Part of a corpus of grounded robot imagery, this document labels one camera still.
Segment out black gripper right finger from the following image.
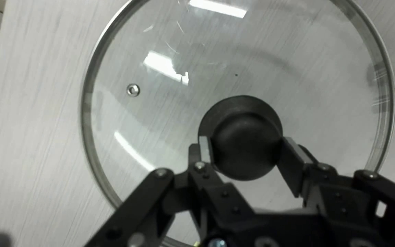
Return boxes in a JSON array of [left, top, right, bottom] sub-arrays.
[[277, 137, 395, 247]]

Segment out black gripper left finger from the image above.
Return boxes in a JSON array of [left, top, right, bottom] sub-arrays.
[[84, 135, 252, 247]]

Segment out glass pot lid black knob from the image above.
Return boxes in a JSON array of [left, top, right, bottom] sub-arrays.
[[79, 0, 395, 247]]

